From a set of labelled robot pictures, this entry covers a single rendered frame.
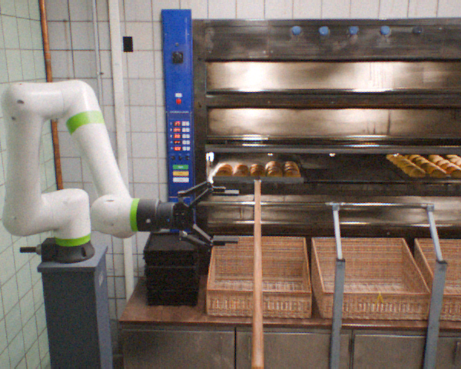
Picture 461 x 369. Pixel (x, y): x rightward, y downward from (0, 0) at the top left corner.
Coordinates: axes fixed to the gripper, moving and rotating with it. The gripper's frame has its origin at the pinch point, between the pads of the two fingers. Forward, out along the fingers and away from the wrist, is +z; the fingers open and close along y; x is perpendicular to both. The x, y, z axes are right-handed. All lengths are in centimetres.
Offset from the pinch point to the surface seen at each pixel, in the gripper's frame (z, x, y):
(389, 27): 76, -158, -57
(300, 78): 28, -155, -30
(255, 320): 6.2, 0.9, 31.0
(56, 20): -106, -152, -61
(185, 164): -36, -150, 19
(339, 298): 47, -95, 74
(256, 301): 6.3, -9.9, 30.7
